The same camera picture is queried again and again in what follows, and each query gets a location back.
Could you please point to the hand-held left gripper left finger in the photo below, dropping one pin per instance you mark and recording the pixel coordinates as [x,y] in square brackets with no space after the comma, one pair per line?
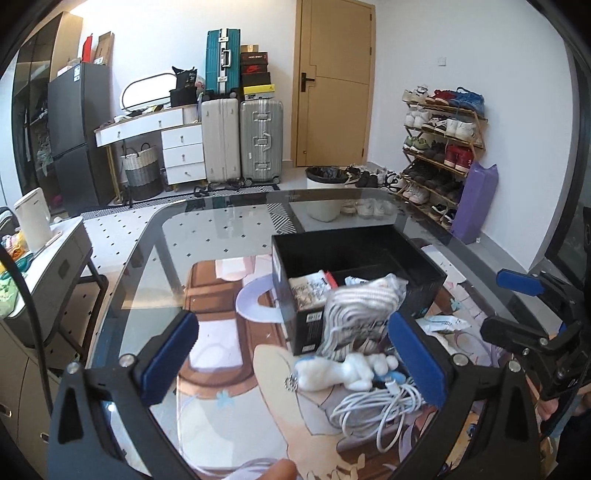
[168,360]

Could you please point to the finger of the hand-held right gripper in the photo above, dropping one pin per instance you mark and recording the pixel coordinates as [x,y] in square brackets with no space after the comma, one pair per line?
[512,334]
[519,282]

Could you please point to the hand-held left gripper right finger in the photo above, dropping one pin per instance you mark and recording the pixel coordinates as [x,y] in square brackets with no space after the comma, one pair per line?
[415,355]

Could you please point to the printed bag of grey laces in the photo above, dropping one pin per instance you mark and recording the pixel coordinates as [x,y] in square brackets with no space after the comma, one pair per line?
[358,314]

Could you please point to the white plush toy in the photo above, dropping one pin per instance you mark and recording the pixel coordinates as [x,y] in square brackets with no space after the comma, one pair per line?
[341,371]

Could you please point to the black cardboard box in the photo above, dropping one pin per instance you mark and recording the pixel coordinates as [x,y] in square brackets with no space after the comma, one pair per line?
[369,249]

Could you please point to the person's right hand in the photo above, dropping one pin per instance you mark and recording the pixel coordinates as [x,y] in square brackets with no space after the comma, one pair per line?
[549,408]

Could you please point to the white blue printed packet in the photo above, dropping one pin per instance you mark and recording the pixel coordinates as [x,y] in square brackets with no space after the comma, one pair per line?
[443,324]

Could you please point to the printed table mat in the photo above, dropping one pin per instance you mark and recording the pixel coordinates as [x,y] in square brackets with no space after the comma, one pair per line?
[217,332]

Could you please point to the purple bag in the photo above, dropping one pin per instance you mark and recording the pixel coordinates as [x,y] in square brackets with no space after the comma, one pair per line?
[475,203]

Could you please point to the white plastic packet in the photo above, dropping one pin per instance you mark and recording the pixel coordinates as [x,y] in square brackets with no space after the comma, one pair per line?
[356,281]

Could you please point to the patterned paper packet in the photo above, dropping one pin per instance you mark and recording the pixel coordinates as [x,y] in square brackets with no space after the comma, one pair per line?
[308,290]

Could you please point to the grey side table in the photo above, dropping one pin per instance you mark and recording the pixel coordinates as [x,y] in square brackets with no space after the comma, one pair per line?
[51,277]

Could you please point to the wooden shoe rack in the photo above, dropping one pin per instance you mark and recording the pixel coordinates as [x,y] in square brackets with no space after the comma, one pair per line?
[475,138]

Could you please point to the grey cabinet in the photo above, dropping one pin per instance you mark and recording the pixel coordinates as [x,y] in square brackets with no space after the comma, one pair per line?
[21,392]

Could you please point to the rows of assorted shoes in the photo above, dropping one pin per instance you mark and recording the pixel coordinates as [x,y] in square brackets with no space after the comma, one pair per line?
[438,152]

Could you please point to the black white patterned rug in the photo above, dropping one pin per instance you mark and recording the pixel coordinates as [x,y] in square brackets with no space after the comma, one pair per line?
[152,196]

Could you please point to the colourful cloth pile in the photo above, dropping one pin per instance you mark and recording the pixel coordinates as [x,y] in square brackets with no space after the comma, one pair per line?
[11,277]

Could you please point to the pile of dark shoes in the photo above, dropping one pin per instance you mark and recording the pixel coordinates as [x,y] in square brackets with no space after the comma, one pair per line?
[369,177]

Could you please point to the white trash bin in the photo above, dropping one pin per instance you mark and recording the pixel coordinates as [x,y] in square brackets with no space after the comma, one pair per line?
[325,194]

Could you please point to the woven basket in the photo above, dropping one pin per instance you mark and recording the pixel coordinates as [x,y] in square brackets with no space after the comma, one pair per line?
[143,173]

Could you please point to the white kettle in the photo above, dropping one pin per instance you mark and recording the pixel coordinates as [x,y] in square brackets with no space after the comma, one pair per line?
[32,221]

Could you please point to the white dressing table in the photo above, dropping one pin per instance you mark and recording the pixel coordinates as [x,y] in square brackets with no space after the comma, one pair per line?
[182,147]

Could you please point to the cream suitcase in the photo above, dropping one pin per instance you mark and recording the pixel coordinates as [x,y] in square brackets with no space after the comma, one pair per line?
[220,141]

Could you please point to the dark refrigerator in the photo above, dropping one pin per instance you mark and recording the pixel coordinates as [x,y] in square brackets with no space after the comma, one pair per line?
[78,138]

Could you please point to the silver suitcase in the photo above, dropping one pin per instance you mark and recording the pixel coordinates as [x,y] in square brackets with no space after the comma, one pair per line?
[261,138]

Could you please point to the oval mirror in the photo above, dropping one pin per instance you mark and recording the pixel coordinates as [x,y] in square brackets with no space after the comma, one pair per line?
[145,92]

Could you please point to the black handbag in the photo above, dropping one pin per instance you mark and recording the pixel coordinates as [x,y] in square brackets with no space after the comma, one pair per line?
[183,90]

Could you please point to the wooden door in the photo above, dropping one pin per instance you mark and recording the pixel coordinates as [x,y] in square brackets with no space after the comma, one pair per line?
[334,83]

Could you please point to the black and yellow shoebox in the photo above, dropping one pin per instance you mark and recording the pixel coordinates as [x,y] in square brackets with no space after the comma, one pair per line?
[258,92]

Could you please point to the plain black shoebox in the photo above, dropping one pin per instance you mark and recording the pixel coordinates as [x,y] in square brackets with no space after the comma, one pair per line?
[256,79]

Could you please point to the dark wardrobe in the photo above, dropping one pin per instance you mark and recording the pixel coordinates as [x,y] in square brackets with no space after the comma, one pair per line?
[32,92]

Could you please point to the teal suitcase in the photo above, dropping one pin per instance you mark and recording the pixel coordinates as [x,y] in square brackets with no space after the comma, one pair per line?
[222,62]

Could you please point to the brown cardboard box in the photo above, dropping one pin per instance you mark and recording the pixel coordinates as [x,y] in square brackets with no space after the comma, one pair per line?
[105,48]

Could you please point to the red flat box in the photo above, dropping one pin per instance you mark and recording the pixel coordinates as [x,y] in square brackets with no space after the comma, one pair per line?
[88,48]

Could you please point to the small brown box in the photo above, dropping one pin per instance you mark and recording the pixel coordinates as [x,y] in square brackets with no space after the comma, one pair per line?
[249,48]

